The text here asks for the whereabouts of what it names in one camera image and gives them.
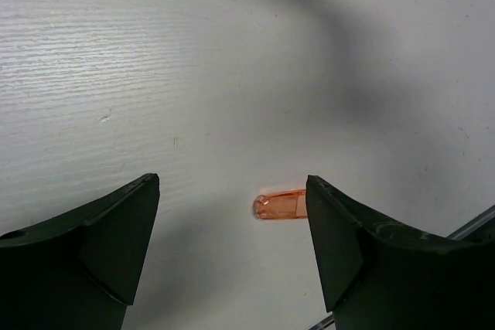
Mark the orange marker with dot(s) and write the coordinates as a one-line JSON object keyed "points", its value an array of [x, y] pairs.
{"points": [[281, 205]]}

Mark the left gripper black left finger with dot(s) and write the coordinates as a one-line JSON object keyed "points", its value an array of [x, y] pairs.
{"points": [[80, 269]]}

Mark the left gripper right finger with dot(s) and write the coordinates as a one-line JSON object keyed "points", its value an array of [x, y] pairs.
{"points": [[379, 273]]}

